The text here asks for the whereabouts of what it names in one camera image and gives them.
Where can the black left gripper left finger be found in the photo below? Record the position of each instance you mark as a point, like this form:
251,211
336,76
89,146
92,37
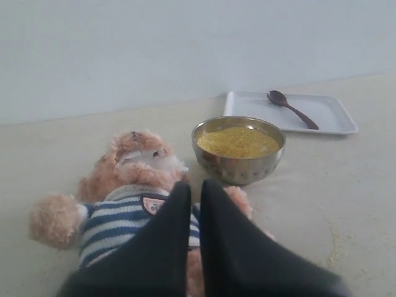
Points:
152,263

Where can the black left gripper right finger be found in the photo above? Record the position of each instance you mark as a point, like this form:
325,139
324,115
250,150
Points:
238,259

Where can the plush bear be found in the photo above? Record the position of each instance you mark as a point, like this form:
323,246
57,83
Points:
125,189

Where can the steel bowl of millet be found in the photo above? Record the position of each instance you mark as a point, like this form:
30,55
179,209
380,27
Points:
238,150

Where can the white rectangular tray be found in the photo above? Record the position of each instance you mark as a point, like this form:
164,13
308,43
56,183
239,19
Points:
327,112

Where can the dark red wooden spoon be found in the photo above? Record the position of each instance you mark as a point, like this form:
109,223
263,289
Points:
279,99

